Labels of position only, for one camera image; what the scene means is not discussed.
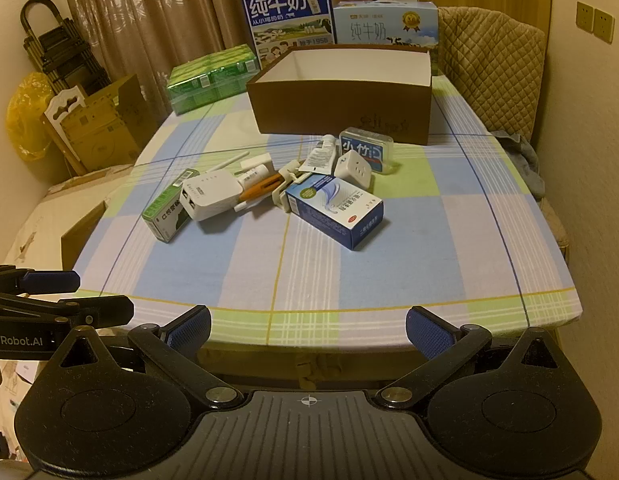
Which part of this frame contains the blue medicine box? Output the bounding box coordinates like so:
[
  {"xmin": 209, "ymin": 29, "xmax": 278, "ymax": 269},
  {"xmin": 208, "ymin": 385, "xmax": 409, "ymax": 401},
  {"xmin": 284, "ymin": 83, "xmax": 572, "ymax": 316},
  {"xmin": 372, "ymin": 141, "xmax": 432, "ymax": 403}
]
[{"xmin": 285, "ymin": 172, "xmax": 385, "ymax": 251}]

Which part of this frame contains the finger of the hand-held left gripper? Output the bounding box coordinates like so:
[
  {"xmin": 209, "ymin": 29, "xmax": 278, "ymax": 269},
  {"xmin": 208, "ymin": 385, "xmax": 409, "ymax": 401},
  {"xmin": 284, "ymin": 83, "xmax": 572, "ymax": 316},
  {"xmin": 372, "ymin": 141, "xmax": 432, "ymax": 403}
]
[
  {"xmin": 0, "ymin": 265, "xmax": 81, "ymax": 293},
  {"xmin": 0, "ymin": 289, "xmax": 135, "ymax": 331}
]

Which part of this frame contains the cardboard box with white flap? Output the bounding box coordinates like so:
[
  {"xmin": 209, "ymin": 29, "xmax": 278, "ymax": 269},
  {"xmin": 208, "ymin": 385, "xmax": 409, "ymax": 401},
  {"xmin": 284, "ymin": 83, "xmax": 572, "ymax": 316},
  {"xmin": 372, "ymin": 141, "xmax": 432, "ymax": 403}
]
[{"xmin": 42, "ymin": 85, "xmax": 140, "ymax": 176}]

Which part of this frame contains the small white bottle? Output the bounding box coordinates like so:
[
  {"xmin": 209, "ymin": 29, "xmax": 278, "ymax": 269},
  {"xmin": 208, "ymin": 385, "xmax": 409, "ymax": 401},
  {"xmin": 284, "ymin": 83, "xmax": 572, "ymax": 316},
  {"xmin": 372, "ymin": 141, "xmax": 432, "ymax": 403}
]
[{"xmin": 236, "ymin": 166, "xmax": 272, "ymax": 188}]

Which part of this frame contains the white cube power adapter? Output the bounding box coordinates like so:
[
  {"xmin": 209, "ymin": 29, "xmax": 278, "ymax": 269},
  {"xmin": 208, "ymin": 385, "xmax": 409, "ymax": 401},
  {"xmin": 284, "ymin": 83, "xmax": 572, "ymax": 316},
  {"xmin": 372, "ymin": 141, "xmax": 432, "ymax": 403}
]
[{"xmin": 334, "ymin": 149, "xmax": 375, "ymax": 192}]

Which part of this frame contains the beige printed sheet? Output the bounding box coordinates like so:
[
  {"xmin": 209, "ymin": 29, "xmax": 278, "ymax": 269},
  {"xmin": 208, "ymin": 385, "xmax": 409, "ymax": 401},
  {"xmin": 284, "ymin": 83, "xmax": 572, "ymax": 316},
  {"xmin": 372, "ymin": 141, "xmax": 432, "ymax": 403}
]
[{"xmin": 2, "ymin": 165, "xmax": 135, "ymax": 273}]

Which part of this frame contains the white eraser block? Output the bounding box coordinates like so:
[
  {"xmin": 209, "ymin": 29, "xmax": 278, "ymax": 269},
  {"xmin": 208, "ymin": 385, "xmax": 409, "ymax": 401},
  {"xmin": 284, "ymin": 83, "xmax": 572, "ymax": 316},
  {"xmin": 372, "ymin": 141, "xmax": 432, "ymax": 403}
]
[{"xmin": 238, "ymin": 156, "xmax": 274, "ymax": 173}]

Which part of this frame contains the wall socket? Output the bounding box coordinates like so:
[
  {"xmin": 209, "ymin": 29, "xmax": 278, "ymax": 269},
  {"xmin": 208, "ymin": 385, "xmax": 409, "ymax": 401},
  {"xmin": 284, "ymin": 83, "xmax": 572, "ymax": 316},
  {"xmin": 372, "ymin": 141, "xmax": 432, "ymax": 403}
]
[
  {"xmin": 592, "ymin": 7, "xmax": 615, "ymax": 43},
  {"xmin": 575, "ymin": 1, "xmax": 595, "ymax": 33}
]

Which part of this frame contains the white router with antenna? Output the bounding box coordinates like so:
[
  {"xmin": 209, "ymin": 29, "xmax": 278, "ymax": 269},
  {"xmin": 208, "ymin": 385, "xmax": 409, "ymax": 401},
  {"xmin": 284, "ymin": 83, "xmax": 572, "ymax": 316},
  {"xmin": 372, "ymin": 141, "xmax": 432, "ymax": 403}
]
[{"xmin": 179, "ymin": 150, "xmax": 251, "ymax": 222}]

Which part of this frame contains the brown cardboard storage box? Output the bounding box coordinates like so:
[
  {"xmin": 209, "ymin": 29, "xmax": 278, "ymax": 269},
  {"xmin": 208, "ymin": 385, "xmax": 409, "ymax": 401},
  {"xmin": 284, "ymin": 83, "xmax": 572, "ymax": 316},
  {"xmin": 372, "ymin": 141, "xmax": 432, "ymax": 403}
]
[{"xmin": 246, "ymin": 43, "xmax": 434, "ymax": 146}]

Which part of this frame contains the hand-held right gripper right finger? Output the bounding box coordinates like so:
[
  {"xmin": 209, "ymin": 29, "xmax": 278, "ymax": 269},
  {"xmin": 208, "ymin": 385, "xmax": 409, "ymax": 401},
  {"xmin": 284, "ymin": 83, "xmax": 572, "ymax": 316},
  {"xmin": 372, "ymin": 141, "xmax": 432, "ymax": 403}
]
[{"xmin": 374, "ymin": 305, "xmax": 565, "ymax": 411}]

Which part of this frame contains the green medicine box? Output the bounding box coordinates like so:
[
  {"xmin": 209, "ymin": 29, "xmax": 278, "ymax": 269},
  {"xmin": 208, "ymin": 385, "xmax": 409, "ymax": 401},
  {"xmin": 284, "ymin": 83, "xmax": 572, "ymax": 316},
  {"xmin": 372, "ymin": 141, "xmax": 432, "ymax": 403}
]
[{"xmin": 142, "ymin": 168, "xmax": 200, "ymax": 244}]

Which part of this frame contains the yellow plastic bag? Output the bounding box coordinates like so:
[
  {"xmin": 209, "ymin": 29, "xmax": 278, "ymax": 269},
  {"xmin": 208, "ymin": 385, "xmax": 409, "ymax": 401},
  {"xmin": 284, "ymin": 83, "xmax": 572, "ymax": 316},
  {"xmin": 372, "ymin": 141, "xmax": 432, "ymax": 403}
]
[{"xmin": 6, "ymin": 72, "xmax": 55, "ymax": 162}]

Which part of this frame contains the light blue milk carton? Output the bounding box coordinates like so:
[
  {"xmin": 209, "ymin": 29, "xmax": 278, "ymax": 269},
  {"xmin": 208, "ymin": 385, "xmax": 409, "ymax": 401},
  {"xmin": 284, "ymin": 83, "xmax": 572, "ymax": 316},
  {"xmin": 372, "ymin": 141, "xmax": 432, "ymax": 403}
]
[{"xmin": 333, "ymin": 0, "xmax": 440, "ymax": 77}]

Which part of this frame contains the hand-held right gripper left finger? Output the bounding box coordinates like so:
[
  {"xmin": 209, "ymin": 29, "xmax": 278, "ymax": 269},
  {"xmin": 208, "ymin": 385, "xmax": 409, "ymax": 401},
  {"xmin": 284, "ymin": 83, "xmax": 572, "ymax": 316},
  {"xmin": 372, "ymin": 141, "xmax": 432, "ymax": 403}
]
[{"xmin": 52, "ymin": 305, "xmax": 245, "ymax": 411}]

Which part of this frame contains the plain brown cardboard box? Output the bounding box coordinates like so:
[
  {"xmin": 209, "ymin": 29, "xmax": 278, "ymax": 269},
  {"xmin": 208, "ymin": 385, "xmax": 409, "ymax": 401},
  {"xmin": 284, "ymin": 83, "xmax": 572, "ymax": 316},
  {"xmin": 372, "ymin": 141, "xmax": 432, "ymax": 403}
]
[{"xmin": 84, "ymin": 74, "xmax": 160, "ymax": 143}]

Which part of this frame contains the quilted beige chair cover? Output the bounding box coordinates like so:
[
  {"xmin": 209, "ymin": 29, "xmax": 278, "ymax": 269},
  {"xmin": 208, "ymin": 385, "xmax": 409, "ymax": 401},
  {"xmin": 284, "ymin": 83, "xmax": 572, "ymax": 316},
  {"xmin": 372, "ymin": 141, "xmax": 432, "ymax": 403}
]
[{"xmin": 437, "ymin": 6, "xmax": 547, "ymax": 146}]

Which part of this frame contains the dark blue milk carton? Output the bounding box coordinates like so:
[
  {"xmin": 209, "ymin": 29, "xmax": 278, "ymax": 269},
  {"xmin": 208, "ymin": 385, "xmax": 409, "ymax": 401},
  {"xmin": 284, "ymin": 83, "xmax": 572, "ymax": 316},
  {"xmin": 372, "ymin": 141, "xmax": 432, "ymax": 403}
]
[{"xmin": 240, "ymin": 0, "xmax": 337, "ymax": 68}]

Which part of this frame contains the green pack of drink cartons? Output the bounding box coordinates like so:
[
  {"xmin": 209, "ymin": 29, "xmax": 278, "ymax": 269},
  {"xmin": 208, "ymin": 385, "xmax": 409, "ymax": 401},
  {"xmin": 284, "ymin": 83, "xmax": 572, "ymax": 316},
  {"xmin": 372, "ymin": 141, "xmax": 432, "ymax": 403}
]
[{"xmin": 166, "ymin": 45, "xmax": 260, "ymax": 116}]

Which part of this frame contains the clear plastic case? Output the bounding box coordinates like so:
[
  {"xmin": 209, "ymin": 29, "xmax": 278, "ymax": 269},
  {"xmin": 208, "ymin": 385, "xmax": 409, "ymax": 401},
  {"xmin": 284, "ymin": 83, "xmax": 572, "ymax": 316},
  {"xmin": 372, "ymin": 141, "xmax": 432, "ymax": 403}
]
[{"xmin": 338, "ymin": 127, "xmax": 394, "ymax": 176}]

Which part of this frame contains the orange plastic tool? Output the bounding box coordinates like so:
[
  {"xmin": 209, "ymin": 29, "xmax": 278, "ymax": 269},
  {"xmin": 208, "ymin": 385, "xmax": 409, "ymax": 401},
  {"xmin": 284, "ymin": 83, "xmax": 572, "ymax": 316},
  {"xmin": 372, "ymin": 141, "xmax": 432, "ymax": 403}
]
[{"xmin": 236, "ymin": 172, "xmax": 285, "ymax": 211}]

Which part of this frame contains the folded black ladder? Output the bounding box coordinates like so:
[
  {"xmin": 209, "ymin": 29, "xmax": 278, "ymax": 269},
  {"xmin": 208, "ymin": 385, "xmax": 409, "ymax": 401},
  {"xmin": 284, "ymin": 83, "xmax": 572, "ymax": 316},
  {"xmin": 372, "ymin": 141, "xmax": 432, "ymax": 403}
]
[{"xmin": 22, "ymin": 0, "xmax": 110, "ymax": 93}]

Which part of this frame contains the white plastic clip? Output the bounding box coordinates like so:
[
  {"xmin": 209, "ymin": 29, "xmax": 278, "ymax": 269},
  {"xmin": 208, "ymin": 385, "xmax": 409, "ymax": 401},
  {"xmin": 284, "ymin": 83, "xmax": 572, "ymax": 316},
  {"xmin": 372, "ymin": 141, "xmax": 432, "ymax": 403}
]
[{"xmin": 272, "ymin": 157, "xmax": 315, "ymax": 211}]

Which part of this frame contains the grey cloth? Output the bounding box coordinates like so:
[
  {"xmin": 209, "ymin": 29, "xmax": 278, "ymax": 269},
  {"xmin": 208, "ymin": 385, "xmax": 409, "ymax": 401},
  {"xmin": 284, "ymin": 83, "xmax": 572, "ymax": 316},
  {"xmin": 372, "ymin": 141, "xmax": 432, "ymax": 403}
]
[{"xmin": 489, "ymin": 129, "xmax": 546, "ymax": 200}]

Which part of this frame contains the beige patterned curtain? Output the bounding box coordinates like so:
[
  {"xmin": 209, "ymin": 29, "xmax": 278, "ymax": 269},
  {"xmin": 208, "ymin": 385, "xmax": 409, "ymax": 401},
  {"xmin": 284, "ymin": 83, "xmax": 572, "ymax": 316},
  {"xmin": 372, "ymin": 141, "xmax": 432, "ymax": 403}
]
[{"xmin": 56, "ymin": 0, "xmax": 380, "ymax": 121}]

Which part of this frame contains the white ointment tube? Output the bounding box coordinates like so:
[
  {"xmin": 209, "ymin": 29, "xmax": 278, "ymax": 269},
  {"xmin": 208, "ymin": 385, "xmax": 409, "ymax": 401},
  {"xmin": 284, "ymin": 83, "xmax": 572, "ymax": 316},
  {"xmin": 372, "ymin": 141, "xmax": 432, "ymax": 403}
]
[{"xmin": 298, "ymin": 134, "xmax": 339, "ymax": 177}]

